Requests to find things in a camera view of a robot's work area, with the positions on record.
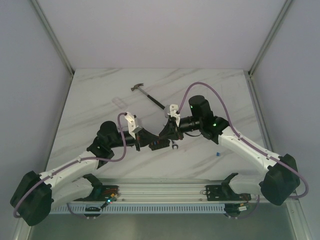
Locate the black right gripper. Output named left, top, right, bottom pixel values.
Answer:
left=158, top=116, right=202, bottom=141

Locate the black fuse box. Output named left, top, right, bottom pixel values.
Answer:
left=148, top=139, right=171, bottom=151

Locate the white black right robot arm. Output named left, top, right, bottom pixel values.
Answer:
left=159, top=95, right=300, bottom=206

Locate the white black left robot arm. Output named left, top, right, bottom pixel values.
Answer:
left=10, top=121, right=160, bottom=226

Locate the clear plastic fuse box cover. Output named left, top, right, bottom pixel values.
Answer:
left=111, top=97, right=127, bottom=110

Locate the small chrome combination wrench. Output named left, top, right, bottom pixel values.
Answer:
left=171, top=140, right=179, bottom=150

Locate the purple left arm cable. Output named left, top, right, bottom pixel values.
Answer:
left=12, top=112, right=131, bottom=219

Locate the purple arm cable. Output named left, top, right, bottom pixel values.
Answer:
left=12, top=112, right=131, bottom=219
left=176, top=81, right=310, bottom=221

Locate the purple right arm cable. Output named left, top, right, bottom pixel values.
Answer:
left=176, top=81, right=310, bottom=221

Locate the aluminium front rail base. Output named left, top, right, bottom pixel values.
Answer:
left=49, top=177, right=300, bottom=204

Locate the claw hammer black handle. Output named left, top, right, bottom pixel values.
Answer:
left=130, top=83, right=165, bottom=110

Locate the white slotted cable duct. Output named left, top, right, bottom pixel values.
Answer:
left=50, top=202, right=226, bottom=215

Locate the aluminium frame post left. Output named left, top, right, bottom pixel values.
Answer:
left=29, top=0, right=75, bottom=77

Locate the aluminium frame rail right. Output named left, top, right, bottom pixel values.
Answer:
left=248, top=0, right=295, bottom=78

